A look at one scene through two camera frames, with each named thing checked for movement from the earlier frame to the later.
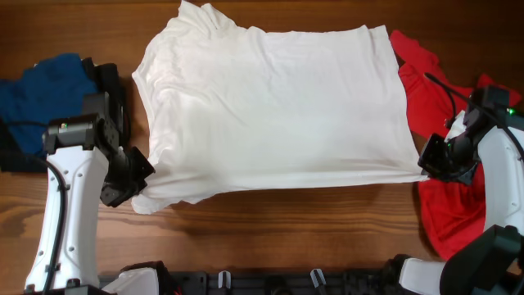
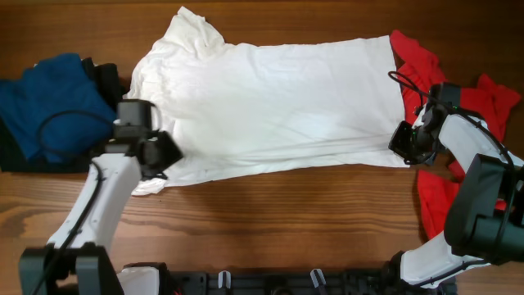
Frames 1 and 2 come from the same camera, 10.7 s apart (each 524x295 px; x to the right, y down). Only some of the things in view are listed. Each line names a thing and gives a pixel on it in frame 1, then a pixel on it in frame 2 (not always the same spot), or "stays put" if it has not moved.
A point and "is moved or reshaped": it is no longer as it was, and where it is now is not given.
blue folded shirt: x=52 y=88 stays put
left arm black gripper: x=146 y=170 → x=170 y=151
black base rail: x=277 y=282 stays put
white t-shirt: x=233 y=108 is moved or reshaped
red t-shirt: x=453 y=211 stays put
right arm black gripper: x=427 y=161 → x=397 y=145
